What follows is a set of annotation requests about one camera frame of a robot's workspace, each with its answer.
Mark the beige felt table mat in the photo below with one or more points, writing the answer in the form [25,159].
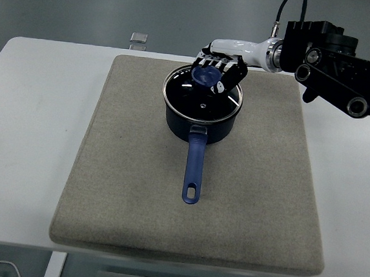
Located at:
[136,173]

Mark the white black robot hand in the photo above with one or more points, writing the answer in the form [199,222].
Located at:
[238,47]

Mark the glass pot lid blue knob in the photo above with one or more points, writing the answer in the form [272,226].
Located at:
[188,103]

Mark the white table leg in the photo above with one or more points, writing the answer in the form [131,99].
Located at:
[54,268]

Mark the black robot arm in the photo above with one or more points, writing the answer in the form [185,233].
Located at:
[333,70]

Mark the small metal floor plate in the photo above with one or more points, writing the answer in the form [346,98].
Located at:
[138,37]

